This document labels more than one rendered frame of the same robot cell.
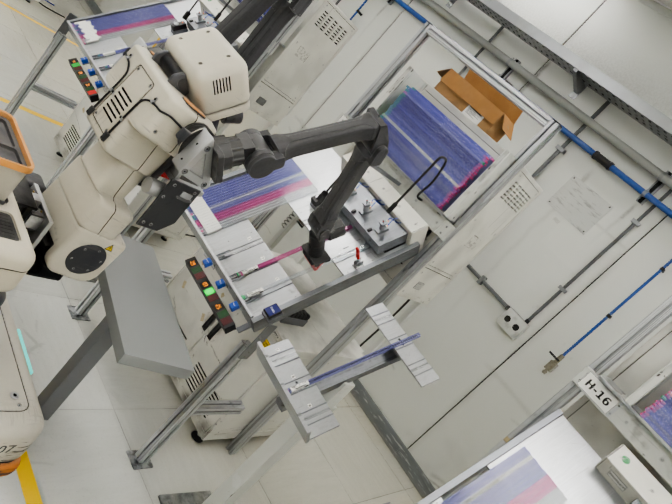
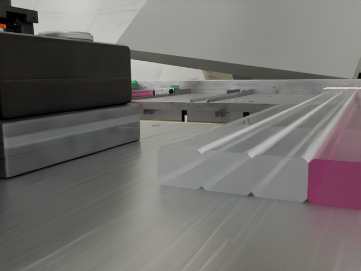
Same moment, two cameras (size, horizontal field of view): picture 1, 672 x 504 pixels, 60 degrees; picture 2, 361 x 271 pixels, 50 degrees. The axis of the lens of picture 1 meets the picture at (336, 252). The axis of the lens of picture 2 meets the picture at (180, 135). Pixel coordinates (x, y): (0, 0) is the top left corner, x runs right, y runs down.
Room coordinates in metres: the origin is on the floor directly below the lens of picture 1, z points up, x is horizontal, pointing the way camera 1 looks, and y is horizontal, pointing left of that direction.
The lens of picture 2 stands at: (2.43, 0.25, 1.18)
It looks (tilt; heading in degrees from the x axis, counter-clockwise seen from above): 49 degrees down; 190
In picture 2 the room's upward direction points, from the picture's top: 31 degrees counter-clockwise
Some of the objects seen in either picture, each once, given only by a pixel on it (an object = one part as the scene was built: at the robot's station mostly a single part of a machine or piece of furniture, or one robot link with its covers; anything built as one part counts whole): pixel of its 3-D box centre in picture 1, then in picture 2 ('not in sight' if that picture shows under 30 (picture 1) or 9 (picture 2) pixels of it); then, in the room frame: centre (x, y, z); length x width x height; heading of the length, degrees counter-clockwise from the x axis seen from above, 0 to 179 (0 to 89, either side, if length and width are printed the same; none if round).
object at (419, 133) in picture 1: (429, 148); not in sight; (2.42, 0.01, 1.52); 0.51 x 0.13 x 0.27; 58
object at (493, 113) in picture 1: (488, 108); not in sight; (2.73, -0.06, 1.82); 0.68 x 0.30 x 0.20; 58
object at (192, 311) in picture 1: (252, 342); not in sight; (2.55, 0.00, 0.31); 0.70 x 0.65 x 0.62; 58
